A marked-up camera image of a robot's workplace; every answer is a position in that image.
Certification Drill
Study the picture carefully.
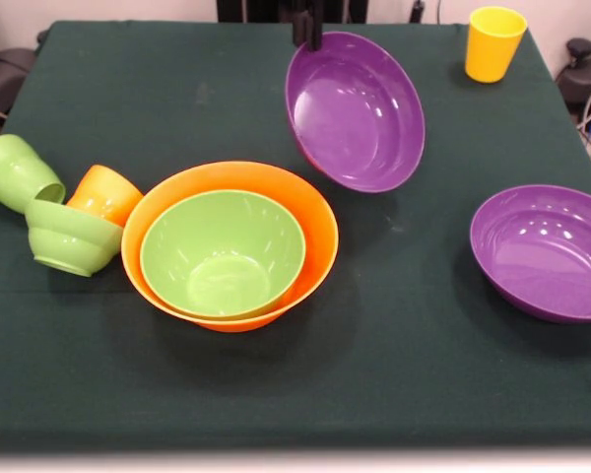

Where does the green cup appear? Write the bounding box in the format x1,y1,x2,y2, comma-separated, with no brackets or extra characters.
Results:
0,133,67,215

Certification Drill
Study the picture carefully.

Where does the yellow cup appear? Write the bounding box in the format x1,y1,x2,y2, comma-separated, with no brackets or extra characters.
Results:
464,6,530,84

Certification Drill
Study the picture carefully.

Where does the grey black machine base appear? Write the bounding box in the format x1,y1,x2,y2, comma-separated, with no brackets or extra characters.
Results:
0,46,38,119
556,37,591,107

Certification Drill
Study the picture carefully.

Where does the large green bowl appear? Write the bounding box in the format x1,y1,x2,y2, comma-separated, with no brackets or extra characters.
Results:
139,189,307,320

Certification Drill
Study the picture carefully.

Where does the purple bowl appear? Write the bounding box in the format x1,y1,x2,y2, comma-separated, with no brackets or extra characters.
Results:
469,184,591,325
284,31,427,194

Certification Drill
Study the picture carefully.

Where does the dark green tablecloth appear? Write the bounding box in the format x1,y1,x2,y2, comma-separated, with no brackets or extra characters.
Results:
0,19,591,452

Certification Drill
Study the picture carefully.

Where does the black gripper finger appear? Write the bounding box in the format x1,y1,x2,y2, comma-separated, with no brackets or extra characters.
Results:
291,8,311,46
307,0,325,52

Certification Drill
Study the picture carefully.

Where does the small green bowl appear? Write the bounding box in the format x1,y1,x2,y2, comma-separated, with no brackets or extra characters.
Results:
24,198,124,278

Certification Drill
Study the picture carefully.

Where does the orange cup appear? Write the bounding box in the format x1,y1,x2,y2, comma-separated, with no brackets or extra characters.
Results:
65,164,145,229

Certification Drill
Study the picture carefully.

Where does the large orange bowl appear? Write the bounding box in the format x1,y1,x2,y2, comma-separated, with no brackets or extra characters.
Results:
120,160,340,334

